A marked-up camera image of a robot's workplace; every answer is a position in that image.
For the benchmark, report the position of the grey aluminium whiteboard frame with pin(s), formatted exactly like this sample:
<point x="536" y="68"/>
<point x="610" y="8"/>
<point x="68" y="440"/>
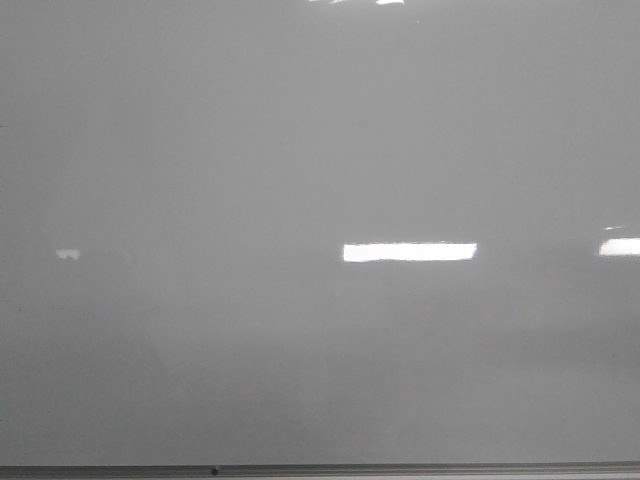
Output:
<point x="554" y="470"/>

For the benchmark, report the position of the white whiteboard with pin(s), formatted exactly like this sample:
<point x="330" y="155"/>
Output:
<point x="304" y="232"/>

